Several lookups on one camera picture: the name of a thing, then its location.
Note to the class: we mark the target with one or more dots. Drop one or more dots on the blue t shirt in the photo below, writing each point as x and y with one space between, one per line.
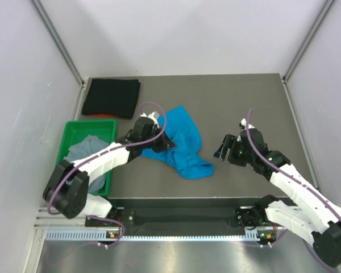
184 158

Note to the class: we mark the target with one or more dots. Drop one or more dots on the slotted cable duct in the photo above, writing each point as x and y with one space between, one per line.
109 236

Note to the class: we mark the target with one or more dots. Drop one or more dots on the folded black t shirt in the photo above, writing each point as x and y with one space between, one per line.
112 96

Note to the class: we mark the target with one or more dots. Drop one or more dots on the right aluminium frame post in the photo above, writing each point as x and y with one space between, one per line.
306 42

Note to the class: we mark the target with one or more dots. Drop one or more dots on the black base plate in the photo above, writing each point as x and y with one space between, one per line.
185 221

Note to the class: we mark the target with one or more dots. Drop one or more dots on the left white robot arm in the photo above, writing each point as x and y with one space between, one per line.
67 191

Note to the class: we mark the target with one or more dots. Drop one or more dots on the green plastic bin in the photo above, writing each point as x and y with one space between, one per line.
76 131

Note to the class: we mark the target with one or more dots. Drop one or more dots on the aluminium frame post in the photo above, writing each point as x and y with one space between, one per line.
49 26
306 42

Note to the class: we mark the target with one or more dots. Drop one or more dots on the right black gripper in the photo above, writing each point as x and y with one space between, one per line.
229 141

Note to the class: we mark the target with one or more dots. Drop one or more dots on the aluminium front rail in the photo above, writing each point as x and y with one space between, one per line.
44 220

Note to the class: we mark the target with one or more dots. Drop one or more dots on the grey t shirt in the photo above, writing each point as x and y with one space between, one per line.
90 145

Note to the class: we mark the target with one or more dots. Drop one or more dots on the left aluminium frame post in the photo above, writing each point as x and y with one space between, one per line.
49 26

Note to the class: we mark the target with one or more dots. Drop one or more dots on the folded red t shirt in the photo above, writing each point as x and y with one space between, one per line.
102 116

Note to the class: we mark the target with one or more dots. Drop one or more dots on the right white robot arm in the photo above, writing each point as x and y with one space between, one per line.
317 221

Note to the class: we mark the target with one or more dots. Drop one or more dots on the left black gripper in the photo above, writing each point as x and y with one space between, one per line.
165 144

